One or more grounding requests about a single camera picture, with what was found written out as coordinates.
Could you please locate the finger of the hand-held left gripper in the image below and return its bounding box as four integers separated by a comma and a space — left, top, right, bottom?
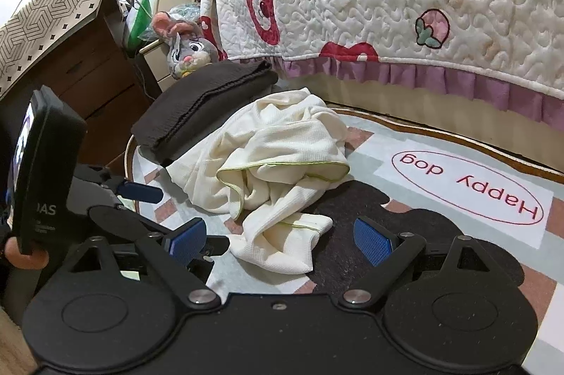
86, 204, 174, 246
103, 174, 164, 205

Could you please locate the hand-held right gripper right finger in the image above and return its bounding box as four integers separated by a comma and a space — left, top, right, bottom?
338, 216, 492, 311

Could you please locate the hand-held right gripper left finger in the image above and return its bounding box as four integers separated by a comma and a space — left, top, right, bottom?
66, 219, 221, 312

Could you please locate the cream pajama top green trim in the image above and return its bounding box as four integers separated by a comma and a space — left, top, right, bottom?
167, 88, 353, 274

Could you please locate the person's left hand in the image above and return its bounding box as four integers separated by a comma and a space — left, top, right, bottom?
4, 236, 50, 270

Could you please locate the dark wooden nightstand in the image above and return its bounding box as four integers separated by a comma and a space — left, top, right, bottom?
0, 0, 164, 182

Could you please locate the dark brown folded garment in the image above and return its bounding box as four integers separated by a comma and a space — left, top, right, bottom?
131, 60, 279, 168

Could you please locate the striped printed floor rug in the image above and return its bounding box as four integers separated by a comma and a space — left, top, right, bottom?
123, 102, 564, 358

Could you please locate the grey rabbit plush toy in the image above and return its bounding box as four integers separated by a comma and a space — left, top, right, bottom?
152, 11, 217, 80

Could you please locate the geometric patterned cover cloth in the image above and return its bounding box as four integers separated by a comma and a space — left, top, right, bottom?
0, 0, 142, 98

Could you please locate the green plastic object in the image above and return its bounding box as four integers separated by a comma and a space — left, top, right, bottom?
128, 0, 153, 50

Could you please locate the translucent plastic bag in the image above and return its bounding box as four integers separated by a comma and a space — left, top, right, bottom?
170, 2, 201, 25

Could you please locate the beige bed frame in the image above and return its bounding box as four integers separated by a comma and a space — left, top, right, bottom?
282, 71, 564, 177

